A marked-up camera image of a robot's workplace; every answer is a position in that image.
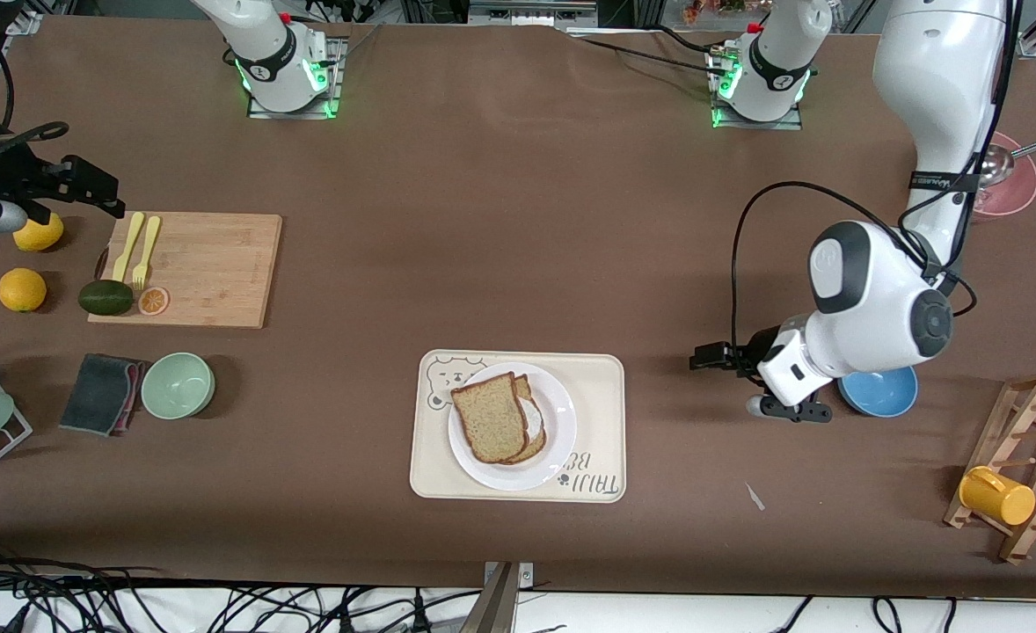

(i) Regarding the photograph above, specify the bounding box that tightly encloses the black cable on table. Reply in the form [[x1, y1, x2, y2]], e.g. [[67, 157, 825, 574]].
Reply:
[[566, 31, 732, 76]]

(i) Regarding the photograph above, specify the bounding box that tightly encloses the yellow mug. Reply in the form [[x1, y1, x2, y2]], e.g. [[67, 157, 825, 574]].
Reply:
[[959, 466, 1036, 527]]

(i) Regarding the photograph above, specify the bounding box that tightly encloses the pink bowl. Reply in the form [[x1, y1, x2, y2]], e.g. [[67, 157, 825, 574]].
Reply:
[[971, 132, 1036, 218]]

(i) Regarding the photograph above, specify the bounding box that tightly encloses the yellow lemon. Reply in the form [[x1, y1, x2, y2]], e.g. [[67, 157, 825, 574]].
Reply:
[[13, 214, 65, 253], [0, 268, 48, 313]]

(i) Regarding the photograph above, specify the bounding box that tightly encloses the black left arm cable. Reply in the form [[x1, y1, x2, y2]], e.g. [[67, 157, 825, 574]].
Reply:
[[730, 0, 1025, 349]]

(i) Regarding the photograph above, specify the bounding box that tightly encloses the white round plate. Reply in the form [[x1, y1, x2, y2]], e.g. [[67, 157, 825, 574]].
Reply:
[[448, 362, 578, 491]]

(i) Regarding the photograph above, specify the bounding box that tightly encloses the dark grey folded cloth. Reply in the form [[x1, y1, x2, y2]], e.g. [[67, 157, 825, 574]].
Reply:
[[59, 353, 142, 437]]

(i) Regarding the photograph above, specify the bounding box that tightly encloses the black floor cable tangle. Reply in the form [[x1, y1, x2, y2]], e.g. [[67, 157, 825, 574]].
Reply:
[[0, 545, 484, 633]]

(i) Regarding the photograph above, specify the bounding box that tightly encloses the blue bowl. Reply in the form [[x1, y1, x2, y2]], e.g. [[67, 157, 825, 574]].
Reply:
[[837, 364, 919, 418]]

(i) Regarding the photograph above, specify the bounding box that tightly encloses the bamboo cutting board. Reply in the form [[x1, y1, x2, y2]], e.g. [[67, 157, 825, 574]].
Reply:
[[87, 211, 283, 330]]

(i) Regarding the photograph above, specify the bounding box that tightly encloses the metal ladle spoon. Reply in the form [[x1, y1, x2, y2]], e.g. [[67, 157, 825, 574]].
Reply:
[[975, 132, 1036, 190]]

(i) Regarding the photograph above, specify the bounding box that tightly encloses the grey background box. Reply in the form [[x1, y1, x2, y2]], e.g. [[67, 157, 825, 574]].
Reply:
[[470, 0, 598, 27]]

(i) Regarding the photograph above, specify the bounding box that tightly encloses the yellow plastic fork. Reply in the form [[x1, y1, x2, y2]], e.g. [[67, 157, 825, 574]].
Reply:
[[133, 216, 162, 291]]

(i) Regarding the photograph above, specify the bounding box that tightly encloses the green avocado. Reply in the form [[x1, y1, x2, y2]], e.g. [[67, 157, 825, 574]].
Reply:
[[78, 280, 135, 317]]

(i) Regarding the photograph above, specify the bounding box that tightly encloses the yellow plastic knife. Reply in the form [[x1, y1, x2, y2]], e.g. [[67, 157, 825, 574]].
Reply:
[[112, 212, 145, 284]]

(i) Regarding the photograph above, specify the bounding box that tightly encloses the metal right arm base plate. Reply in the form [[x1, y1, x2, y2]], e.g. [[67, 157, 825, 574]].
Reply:
[[247, 35, 345, 120]]

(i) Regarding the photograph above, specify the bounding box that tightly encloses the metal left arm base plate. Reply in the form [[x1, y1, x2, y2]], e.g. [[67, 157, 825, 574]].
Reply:
[[710, 48, 805, 131]]

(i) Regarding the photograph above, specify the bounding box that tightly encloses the metal table edge bracket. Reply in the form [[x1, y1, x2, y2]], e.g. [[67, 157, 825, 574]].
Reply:
[[481, 561, 536, 633]]

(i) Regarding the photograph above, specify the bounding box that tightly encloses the beige bear print tray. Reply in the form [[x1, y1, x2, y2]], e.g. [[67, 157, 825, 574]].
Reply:
[[409, 350, 627, 504]]

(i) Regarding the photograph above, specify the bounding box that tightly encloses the mint green bowl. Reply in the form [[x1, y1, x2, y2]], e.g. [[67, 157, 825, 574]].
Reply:
[[141, 353, 216, 420]]

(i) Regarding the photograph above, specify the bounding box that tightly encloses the seeded bread slice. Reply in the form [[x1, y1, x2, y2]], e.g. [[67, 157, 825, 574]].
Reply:
[[450, 372, 530, 464]]

